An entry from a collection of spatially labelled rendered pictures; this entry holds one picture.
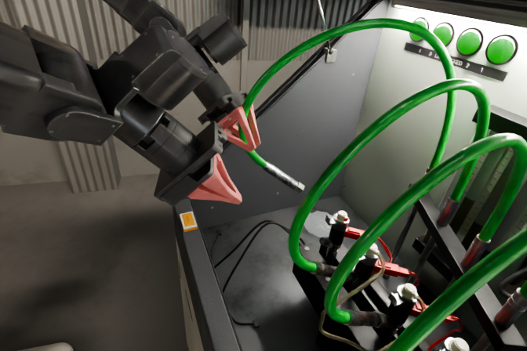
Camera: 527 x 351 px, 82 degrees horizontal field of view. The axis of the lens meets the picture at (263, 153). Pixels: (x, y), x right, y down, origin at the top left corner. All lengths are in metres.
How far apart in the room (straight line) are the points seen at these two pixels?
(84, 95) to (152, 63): 0.06
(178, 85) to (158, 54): 0.04
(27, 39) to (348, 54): 0.67
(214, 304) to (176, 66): 0.44
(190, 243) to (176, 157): 0.38
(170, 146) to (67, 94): 0.12
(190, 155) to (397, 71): 0.60
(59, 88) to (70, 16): 1.78
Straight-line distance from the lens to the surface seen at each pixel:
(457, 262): 0.59
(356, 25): 0.51
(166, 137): 0.35
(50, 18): 2.08
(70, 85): 0.29
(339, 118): 0.89
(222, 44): 0.54
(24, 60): 0.28
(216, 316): 0.60
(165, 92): 0.32
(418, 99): 0.39
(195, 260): 0.67
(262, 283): 0.79
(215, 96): 0.53
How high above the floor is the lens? 1.47
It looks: 31 degrees down
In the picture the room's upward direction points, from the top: 5 degrees clockwise
